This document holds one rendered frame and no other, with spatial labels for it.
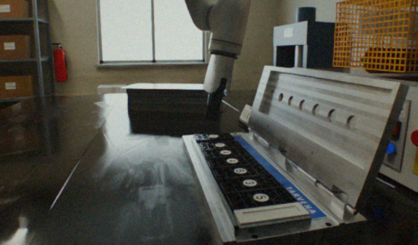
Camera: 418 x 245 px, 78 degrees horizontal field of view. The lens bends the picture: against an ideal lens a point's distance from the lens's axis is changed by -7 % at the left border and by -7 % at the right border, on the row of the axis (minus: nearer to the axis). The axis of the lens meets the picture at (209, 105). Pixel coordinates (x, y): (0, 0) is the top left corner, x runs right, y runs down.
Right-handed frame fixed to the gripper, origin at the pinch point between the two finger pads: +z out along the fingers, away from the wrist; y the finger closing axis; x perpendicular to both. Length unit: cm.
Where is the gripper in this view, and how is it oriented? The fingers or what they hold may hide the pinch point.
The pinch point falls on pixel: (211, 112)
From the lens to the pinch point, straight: 73.4
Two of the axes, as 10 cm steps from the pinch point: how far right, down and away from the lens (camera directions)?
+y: 2.0, 1.9, -9.6
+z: -2.0, 9.7, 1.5
